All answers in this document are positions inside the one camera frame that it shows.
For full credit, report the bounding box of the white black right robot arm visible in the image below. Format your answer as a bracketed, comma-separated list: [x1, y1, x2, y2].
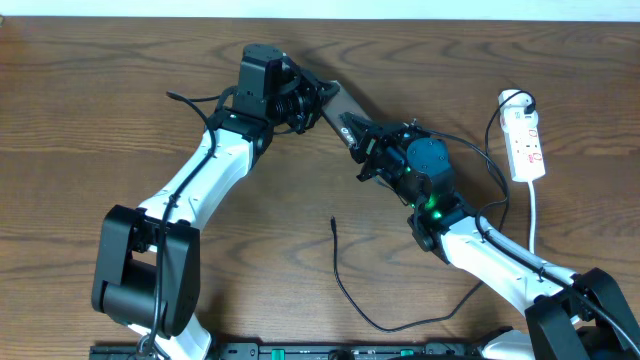
[328, 110, 639, 359]

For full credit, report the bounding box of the black charger cable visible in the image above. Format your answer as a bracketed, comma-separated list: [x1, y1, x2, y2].
[329, 88, 537, 334]

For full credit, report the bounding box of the white power strip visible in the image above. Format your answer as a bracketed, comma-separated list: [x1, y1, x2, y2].
[498, 89, 546, 183]

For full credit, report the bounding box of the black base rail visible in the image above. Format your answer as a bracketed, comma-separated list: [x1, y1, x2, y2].
[89, 341, 481, 360]

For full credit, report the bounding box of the black left camera cable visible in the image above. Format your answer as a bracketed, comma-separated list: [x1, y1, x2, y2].
[134, 90, 236, 359]

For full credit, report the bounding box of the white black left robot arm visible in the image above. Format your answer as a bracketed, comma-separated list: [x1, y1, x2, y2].
[91, 63, 340, 359]

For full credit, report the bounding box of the white power strip cord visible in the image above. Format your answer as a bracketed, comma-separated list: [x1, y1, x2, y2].
[527, 180, 537, 255]

